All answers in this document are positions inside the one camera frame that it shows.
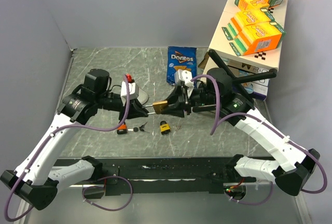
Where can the yellow padlock black shackle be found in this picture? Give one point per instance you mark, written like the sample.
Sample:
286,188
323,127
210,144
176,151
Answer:
164,128

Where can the brass padlock silver shackle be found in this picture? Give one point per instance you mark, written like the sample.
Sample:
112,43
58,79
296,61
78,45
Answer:
158,106

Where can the front yellow sponge pack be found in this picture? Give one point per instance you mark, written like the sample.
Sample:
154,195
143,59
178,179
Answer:
258,37

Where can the black head key bunch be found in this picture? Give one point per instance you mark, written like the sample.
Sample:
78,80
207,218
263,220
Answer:
138,129

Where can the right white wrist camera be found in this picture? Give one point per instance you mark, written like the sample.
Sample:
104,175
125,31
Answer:
184,76

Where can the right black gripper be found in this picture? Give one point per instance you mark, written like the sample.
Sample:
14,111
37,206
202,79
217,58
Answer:
179,98

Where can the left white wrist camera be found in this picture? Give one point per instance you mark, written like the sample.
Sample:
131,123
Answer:
133,89

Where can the black folding stand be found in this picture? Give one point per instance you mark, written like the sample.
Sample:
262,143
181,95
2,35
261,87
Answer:
233,96

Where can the white shelf board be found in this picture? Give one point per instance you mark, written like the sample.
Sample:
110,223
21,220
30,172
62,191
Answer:
267,59

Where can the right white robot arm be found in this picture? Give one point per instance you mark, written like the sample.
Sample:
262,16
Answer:
292,165

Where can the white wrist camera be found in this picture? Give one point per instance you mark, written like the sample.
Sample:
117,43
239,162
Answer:
133,89
184,76

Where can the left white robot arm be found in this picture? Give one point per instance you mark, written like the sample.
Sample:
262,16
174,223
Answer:
34,180

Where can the blue Doritos chip bag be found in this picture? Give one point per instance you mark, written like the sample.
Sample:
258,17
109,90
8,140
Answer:
180,58

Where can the white cardboard box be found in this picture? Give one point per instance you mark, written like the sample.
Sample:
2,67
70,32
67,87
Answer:
255,80

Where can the orange black small padlock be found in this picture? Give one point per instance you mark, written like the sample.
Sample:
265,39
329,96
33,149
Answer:
122,129

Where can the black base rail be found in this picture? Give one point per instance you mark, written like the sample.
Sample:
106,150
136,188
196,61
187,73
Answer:
167,175

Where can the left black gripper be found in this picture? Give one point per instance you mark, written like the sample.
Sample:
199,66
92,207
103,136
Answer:
135,109

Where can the yellow sponge pack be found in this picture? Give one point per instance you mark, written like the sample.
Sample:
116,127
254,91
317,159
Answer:
258,37
246,18

